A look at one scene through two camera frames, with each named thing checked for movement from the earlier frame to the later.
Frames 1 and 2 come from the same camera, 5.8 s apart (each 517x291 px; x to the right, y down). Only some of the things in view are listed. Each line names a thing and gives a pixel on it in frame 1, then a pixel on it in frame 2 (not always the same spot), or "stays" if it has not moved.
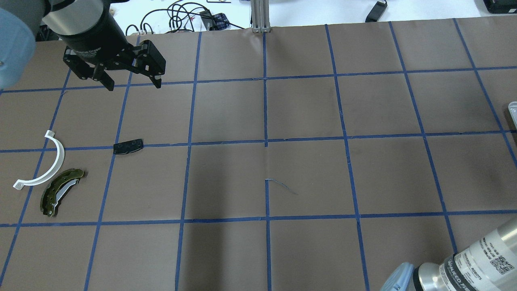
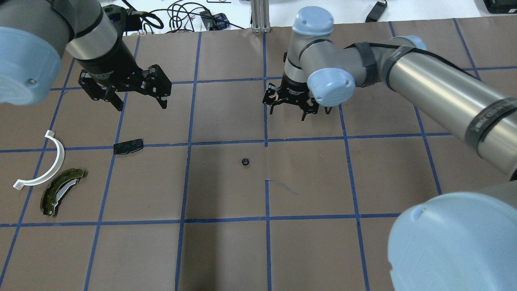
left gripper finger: (85, 70) -> (98, 90)
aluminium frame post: (260, 16) stays
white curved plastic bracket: (19, 184) stays
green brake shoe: (55, 193) stays
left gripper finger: (151, 62) -> (156, 83)
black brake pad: (126, 147) stays
